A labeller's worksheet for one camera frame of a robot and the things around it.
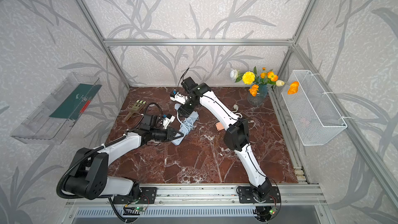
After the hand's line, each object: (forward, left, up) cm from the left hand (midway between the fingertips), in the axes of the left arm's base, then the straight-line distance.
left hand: (181, 136), depth 82 cm
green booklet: (+4, +46, +21) cm, 51 cm away
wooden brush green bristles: (+25, +38, -9) cm, 46 cm away
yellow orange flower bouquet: (+27, -41, +18) cm, 52 cm away
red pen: (+4, +42, +19) cm, 47 cm away
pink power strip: (+11, -21, -8) cm, 25 cm away
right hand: (+15, 0, +5) cm, 15 cm away
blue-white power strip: (+5, -2, +2) cm, 6 cm away
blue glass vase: (+33, -51, -7) cm, 61 cm away
